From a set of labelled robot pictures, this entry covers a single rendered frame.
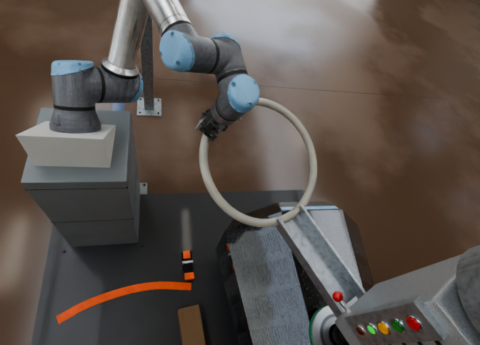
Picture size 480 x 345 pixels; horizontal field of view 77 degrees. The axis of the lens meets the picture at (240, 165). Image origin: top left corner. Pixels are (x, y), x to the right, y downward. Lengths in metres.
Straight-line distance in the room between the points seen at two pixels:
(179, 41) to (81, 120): 0.70
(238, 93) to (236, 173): 1.68
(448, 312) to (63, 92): 1.33
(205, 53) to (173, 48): 0.08
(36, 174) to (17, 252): 0.92
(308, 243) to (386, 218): 1.75
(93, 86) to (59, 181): 0.41
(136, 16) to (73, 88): 0.37
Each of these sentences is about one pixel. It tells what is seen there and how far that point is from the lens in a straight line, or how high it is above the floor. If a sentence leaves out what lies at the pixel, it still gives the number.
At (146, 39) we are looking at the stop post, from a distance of 2.27.
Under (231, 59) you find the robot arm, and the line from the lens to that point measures 0.86.
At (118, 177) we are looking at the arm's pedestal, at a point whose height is 0.85.
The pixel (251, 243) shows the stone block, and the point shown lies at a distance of 1.51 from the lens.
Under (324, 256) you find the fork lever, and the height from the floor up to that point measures 1.06.
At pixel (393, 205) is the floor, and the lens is 2.98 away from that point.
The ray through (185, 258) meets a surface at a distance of 2.11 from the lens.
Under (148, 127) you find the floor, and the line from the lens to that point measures 2.64.
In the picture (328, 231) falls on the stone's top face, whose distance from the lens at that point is 1.53.
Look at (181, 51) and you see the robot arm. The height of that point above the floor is 1.59.
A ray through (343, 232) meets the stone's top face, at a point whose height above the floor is 0.80.
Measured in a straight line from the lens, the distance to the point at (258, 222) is 1.08.
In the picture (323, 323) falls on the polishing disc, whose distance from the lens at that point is 1.35.
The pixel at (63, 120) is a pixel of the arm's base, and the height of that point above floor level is 1.04.
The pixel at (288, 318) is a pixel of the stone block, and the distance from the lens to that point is 1.42.
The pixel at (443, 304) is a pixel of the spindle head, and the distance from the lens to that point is 0.76.
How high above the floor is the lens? 2.06
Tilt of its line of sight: 55 degrees down
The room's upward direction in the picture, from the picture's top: 22 degrees clockwise
